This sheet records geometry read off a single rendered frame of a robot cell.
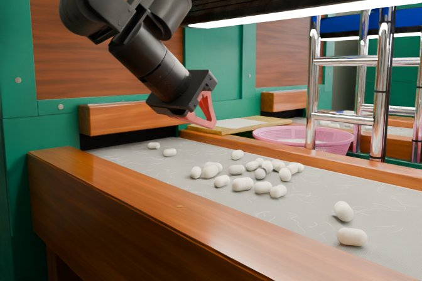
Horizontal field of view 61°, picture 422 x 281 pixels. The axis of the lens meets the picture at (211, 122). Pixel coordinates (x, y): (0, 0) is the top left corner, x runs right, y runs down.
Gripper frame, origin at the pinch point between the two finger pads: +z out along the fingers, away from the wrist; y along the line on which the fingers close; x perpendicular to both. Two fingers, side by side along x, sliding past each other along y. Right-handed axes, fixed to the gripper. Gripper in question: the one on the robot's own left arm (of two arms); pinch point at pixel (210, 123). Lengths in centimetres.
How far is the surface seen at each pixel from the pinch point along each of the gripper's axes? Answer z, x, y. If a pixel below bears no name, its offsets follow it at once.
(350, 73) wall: 243, -215, 134
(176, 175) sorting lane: 9.4, 7.4, 12.4
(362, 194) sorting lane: 21.6, -2.7, -16.9
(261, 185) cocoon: 11.2, 4.0, -5.7
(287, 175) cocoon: 17.5, -1.2, -5.0
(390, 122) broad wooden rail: 78, -54, 7
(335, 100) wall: 238, -177, 134
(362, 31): 31, -50, 2
